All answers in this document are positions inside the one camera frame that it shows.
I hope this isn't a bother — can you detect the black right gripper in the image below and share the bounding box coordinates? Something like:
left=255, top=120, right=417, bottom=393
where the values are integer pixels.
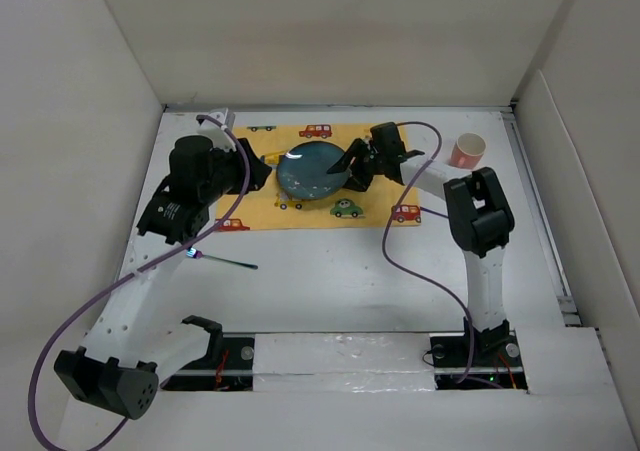
left=327, top=137, right=386, bottom=192

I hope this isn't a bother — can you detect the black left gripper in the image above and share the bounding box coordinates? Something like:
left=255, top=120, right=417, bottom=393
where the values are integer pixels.
left=200, top=138, right=270, bottom=205

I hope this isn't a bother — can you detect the yellow cartoon car placemat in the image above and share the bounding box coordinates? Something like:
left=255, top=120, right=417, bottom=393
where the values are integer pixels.
left=219, top=123, right=403, bottom=232

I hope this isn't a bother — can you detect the dark teal ceramic plate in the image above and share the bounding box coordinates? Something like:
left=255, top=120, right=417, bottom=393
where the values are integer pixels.
left=276, top=141, right=349, bottom=200

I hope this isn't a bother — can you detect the iridescent metal fork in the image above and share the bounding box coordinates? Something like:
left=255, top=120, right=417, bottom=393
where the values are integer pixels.
left=186, top=248, right=259, bottom=270

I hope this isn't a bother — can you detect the pink paper cup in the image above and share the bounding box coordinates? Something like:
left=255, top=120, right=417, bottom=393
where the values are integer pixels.
left=450, top=133, right=487, bottom=169

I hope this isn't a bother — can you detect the purple metal spoon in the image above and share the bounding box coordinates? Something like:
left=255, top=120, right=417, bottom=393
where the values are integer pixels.
left=420, top=207, right=448, bottom=219

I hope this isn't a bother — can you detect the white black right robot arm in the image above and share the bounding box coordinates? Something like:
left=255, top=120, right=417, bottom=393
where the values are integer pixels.
left=327, top=122, right=515, bottom=365

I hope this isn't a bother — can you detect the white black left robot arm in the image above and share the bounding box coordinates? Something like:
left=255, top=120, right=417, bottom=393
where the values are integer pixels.
left=54, top=134, right=271, bottom=420

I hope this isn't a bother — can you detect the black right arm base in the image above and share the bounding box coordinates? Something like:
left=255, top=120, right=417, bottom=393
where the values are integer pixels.
left=422, top=333, right=528, bottom=391

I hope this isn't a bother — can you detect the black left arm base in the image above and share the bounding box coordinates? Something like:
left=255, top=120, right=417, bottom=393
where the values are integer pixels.
left=160, top=315, right=255, bottom=392

